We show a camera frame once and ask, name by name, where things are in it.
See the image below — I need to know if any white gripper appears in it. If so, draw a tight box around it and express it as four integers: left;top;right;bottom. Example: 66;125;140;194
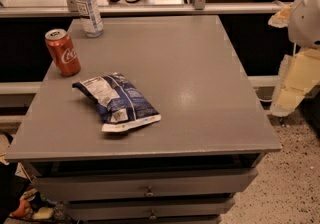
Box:
268;0;320;117

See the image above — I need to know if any clear plastic water bottle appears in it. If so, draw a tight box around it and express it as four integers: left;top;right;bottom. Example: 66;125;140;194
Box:
75;0;103;38

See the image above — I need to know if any grey drawer cabinet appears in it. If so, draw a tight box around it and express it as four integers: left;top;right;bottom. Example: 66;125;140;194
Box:
6;16;280;224

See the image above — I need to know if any blue white chip bag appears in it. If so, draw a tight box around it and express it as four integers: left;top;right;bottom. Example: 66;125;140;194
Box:
72;73;161;133

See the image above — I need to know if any grey drawer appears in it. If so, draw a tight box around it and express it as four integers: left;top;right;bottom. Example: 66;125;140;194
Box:
33;168;257;201
67;198;234;220

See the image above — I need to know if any red cola can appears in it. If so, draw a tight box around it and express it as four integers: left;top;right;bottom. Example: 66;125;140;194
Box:
45;29;81;77

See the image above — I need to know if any top grey drawer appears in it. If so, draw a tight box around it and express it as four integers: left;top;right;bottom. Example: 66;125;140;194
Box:
33;168;257;201

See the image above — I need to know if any clutter pile on floor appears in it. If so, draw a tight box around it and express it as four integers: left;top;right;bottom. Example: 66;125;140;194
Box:
0;131;68;224

